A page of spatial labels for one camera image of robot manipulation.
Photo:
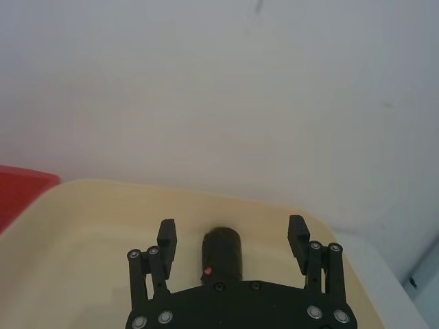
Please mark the red plastic bin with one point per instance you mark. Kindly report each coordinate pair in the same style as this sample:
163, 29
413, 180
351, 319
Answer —
20, 192

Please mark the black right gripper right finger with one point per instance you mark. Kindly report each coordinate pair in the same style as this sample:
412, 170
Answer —
299, 246

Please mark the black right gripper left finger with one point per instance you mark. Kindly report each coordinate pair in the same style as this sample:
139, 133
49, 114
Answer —
166, 246

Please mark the cream plastic tray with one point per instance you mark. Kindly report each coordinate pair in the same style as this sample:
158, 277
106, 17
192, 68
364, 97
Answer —
85, 246

